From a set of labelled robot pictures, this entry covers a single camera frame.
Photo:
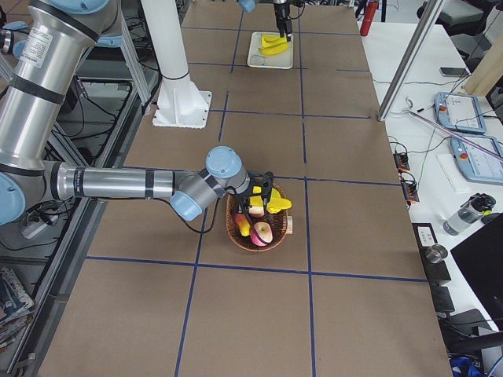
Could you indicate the grey water bottle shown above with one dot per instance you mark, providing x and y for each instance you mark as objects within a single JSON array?
[{"x": 477, "y": 206}]

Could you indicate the woven fruit basket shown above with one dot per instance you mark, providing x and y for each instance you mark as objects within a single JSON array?
[{"x": 277, "y": 222}]

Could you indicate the yellow starfruit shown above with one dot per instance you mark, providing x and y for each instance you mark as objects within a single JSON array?
[{"x": 256, "y": 199}]

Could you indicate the white bear tray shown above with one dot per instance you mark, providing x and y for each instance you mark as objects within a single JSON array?
[{"x": 256, "y": 60}]

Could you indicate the teach pendant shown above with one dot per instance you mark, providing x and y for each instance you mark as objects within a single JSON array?
[
  {"x": 474, "y": 164},
  {"x": 459, "y": 112}
]

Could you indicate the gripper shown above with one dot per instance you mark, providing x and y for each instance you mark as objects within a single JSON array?
[
  {"x": 281, "y": 13},
  {"x": 247, "y": 195}
]

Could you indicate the black smartphone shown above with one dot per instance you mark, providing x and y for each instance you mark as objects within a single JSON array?
[{"x": 454, "y": 72}]

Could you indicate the upper teach pendant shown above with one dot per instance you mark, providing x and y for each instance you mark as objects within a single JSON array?
[{"x": 459, "y": 112}]

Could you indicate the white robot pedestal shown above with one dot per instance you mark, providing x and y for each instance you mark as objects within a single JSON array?
[{"x": 180, "y": 103}]

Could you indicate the red yellow apple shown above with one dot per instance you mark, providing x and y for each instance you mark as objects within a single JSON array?
[{"x": 261, "y": 235}]

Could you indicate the red fire extinguisher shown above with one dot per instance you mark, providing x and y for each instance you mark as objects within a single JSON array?
[{"x": 370, "y": 10}]

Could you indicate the stack of magazines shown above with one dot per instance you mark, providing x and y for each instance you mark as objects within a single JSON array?
[{"x": 16, "y": 307}]

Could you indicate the yellow banana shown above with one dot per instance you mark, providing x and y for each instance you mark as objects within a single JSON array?
[
  {"x": 277, "y": 202},
  {"x": 275, "y": 50},
  {"x": 272, "y": 40}
]

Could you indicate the black monitor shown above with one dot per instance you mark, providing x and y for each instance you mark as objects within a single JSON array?
[{"x": 479, "y": 258}]

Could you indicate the yellow mango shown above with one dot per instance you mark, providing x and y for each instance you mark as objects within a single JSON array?
[{"x": 243, "y": 224}]

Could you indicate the metal cup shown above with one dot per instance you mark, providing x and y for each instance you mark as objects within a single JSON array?
[{"x": 436, "y": 253}]

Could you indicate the pink reacher stick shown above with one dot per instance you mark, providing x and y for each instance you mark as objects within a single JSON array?
[{"x": 454, "y": 134}]

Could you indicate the aluminium frame post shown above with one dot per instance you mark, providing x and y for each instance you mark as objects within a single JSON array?
[{"x": 421, "y": 33}]

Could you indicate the lower teach pendant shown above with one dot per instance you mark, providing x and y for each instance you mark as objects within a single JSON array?
[{"x": 474, "y": 164}]

